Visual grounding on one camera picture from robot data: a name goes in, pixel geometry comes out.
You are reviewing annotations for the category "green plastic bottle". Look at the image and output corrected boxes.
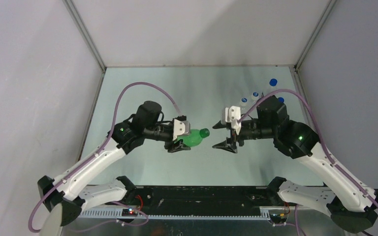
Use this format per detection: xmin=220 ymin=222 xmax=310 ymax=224
xmin=177 ymin=129 xmax=205 ymax=147

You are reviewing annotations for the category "clear plastic bottle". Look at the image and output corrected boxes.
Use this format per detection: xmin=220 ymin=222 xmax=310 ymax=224
xmin=239 ymin=97 xmax=250 ymax=114

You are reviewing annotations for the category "green bottle cap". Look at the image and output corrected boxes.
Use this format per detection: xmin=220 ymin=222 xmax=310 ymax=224
xmin=199 ymin=128 xmax=210 ymax=139

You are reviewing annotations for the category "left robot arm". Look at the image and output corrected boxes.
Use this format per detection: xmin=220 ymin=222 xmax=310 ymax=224
xmin=37 ymin=101 xmax=190 ymax=226

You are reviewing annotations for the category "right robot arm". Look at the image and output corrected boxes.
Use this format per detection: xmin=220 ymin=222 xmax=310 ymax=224
xmin=214 ymin=96 xmax=378 ymax=234

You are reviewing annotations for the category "clear bottle white-blue cap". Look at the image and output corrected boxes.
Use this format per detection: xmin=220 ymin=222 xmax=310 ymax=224
xmin=251 ymin=91 xmax=261 ymax=104

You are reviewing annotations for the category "pepsi bottle blue cap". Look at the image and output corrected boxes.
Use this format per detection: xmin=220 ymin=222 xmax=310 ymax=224
xmin=263 ymin=78 xmax=278 ymax=96

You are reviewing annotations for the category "left circuit board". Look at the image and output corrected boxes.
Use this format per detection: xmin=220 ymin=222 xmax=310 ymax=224
xmin=122 ymin=208 xmax=139 ymax=217

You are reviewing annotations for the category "circuit board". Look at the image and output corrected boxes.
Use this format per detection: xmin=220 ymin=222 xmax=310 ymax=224
xmin=270 ymin=213 xmax=288 ymax=224
xmin=122 ymin=208 xmax=139 ymax=217

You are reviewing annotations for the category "right circuit board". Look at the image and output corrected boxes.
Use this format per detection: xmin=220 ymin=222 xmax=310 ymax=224
xmin=270 ymin=213 xmax=288 ymax=224

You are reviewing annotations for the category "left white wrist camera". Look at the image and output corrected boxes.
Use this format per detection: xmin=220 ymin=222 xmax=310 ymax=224
xmin=172 ymin=118 xmax=190 ymax=141

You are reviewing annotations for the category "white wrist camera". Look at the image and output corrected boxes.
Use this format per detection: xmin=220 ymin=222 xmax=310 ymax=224
xmin=220 ymin=106 xmax=242 ymax=135
xmin=172 ymin=118 xmax=190 ymax=141

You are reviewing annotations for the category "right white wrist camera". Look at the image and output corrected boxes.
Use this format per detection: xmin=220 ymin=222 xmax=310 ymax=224
xmin=220 ymin=106 xmax=242 ymax=135

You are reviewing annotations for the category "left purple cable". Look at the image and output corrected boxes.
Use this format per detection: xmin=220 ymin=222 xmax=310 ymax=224
xmin=28 ymin=82 xmax=187 ymax=234

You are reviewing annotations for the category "purple cable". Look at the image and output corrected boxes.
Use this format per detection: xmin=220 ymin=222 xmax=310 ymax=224
xmin=238 ymin=89 xmax=378 ymax=236
xmin=28 ymin=82 xmax=187 ymax=234

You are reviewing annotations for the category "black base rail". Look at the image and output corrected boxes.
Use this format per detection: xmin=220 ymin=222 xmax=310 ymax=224
xmin=119 ymin=185 xmax=294 ymax=217

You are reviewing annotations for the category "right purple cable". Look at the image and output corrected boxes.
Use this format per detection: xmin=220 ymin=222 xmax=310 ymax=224
xmin=238 ymin=89 xmax=378 ymax=236

